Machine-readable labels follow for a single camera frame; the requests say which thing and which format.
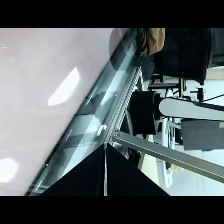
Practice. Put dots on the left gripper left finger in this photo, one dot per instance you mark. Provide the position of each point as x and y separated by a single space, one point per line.
86 180

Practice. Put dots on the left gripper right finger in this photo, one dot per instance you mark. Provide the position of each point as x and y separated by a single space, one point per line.
126 180

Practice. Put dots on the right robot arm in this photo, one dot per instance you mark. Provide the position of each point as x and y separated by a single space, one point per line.
186 109

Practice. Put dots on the brown garment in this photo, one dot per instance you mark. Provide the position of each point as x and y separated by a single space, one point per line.
155 40

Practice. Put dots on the black garment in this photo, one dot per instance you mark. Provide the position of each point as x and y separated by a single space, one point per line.
186 50

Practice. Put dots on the silver frame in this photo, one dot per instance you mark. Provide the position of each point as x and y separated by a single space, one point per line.
160 151

